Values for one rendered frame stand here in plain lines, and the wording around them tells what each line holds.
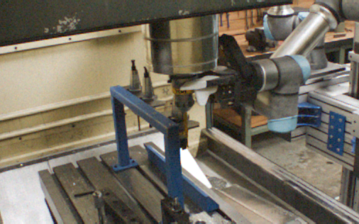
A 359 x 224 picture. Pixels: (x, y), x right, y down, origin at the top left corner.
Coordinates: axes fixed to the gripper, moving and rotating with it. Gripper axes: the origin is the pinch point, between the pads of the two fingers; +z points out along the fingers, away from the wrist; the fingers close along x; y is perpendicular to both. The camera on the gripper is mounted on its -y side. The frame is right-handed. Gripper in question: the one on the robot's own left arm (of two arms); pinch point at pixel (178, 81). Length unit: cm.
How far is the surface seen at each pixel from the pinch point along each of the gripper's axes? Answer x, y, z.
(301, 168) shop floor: 150, 136, -184
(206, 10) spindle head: -12.3, -16.3, 0.4
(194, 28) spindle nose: -8.0, -12.3, 0.5
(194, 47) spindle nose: -7.9, -8.7, 0.4
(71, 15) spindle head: -12.6, -17.6, 25.0
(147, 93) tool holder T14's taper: 48, 18, -14
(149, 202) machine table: 38, 52, -7
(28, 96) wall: 101, 28, 18
